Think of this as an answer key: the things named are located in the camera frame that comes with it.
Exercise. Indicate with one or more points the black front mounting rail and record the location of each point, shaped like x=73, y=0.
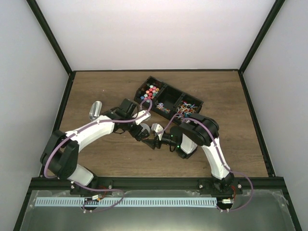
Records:
x=205, y=185

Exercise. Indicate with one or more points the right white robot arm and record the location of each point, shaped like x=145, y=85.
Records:
x=184, y=139

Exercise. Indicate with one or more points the light blue slotted cable duct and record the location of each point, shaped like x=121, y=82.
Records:
x=127, y=202

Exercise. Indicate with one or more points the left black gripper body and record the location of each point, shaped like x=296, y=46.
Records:
x=134, y=132

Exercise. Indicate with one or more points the black three-compartment candy bin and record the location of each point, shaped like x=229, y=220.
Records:
x=167, y=100

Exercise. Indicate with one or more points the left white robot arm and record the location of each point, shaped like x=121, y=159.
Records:
x=60, y=156

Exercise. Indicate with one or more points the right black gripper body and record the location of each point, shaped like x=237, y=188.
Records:
x=174, y=143

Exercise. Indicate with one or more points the metal scoop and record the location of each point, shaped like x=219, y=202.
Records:
x=95, y=110

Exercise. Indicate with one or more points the white round lid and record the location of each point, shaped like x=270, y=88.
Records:
x=145, y=129

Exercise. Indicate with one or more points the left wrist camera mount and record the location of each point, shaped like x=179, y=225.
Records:
x=141, y=116

